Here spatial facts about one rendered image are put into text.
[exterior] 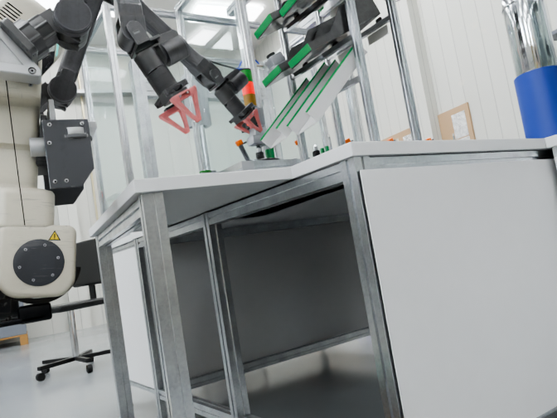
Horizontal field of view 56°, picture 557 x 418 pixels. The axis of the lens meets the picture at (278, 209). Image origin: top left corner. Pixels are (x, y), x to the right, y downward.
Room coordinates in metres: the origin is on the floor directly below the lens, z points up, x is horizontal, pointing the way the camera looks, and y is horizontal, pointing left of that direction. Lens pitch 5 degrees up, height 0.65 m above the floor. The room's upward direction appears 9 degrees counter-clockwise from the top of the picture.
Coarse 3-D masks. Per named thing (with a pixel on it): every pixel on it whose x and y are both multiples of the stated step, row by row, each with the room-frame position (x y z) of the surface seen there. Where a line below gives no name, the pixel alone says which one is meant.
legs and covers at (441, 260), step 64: (384, 192) 1.09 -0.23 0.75; (448, 192) 1.21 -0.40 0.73; (512, 192) 1.35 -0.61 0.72; (192, 256) 2.45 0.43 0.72; (256, 256) 2.64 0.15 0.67; (320, 256) 2.86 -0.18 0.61; (384, 256) 1.07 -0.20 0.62; (448, 256) 1.18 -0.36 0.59; (512, 256) 1.32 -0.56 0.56; (192, 320) 2.42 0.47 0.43; (256, 320) 2.61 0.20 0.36; (320, 320) 2.82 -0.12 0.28; (384, 320) 1.07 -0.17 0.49; (448, 320) 1.16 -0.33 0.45; (512, 320) 1.29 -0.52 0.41; (192, 384) 2.35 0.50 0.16; (384, 384) 1.09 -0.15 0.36; (448, 384) 1.14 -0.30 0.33; (512, 384) 1.26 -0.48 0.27
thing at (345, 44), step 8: (320, 0) 1.49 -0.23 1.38; (336, 0) 1.68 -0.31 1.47; (312, 8) 1.53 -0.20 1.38; (328, 8) 1.71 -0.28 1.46; (304, 16) 1.56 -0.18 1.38; (320, 16) 1.76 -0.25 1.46; (288, 24) 1.63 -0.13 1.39; (296, 24) 1.61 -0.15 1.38; (376, 24) 1.55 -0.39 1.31; (384, 24) 1.53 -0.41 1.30; (368, 32) 1.58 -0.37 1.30; (344, 40) 1.44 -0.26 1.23; (336, 48) 1.47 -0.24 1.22; (344, 48) 1.68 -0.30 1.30; (320, 56) 1.53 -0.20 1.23; (328, 56) 1.52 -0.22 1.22; (312, 64) 1.56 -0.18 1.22; (296, 72) 1.64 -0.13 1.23; (304, 72) 1.62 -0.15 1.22
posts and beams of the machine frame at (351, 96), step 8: (248, 0) 2.71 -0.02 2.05; (328, 0) 2.86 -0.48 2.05; (312, 16) 3.01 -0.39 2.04; (304, 24) 3.09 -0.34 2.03; (312, 24) 3.05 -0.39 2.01; (352, 88) 2.93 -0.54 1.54; (352, 96) 2.91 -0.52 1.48; (352, 104) 2.91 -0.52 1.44; (352, 112) 2.92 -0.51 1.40; (360, 112) 2.93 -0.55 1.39; (352, 120) 2.93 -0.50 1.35; (360, 120) 2.93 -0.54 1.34; (352, 128) 2.94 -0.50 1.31; (360, 128) 2.93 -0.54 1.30; (360, 136) 2.91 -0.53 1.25
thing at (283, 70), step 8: (320, 24) 1.56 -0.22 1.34; (312, 32) 1.55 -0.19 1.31; (304, 40) 1.53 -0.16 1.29; (312, 40) 1.55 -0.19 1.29; (296, 48) 1.66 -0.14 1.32; (288, 56) 1.65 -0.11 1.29; (280, 64) 1.50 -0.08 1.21; (272, 72) 1.53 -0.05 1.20; (280, 72) 1.50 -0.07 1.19; (288, 72) 1.59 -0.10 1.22; (264, 80) 1.59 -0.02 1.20; (272, 80) 1.56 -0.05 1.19
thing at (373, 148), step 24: (360, 144) 1.06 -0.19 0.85; (384, 144) 1.10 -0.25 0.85; (408, 144) 1.14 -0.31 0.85; (432, 144) 1.19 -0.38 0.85; (456, 144) 1.24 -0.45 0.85; (480, 144) 1.29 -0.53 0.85; (504, 144) 1.35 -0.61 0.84; (528, 144) 1.41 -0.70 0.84; (312, 168) 1.16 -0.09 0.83; (336, 192) 1.72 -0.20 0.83; (192, 216) 1.74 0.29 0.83; (264, 216) 2.23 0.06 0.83; (288, 216) 2.47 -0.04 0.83; (312, 216) 2.76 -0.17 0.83
